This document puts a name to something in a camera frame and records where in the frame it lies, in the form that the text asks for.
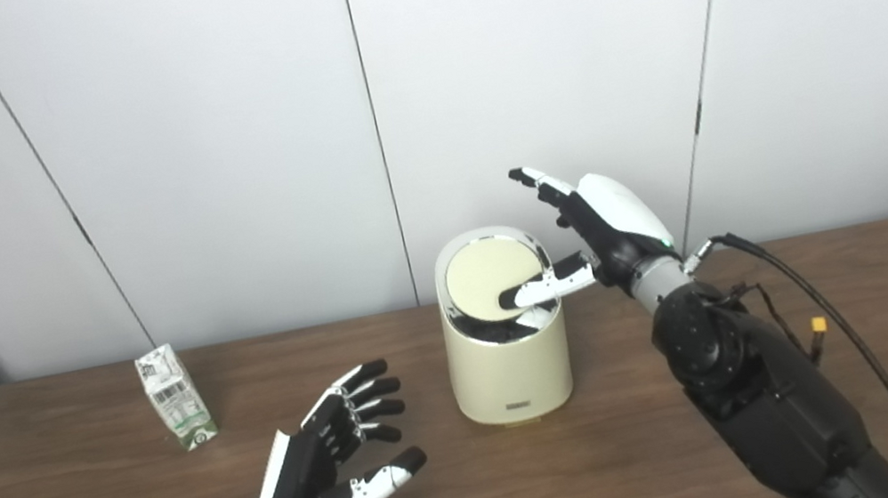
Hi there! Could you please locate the round cream bin lid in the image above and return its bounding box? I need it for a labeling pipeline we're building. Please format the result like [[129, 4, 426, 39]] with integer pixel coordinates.
[[440, 229, 550, 329]]

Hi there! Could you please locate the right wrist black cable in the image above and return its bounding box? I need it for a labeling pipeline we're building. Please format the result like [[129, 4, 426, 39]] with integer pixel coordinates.
[[677, 206, 888, 498]]

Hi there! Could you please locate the cream-colored bin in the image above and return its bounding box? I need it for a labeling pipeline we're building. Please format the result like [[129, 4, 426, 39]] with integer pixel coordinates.
[[427, 217, 581, 437]]

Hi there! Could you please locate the green white milk carton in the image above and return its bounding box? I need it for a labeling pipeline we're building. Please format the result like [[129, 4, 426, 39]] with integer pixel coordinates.
[[133, 338, 221, 458]]

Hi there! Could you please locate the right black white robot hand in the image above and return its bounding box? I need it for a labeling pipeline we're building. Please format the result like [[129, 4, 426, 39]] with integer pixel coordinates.
[[479, 144, 685, 313]]

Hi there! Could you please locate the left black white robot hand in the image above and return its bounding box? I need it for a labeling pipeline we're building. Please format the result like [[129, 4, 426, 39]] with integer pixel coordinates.
[[228, 354, 434, 498]]

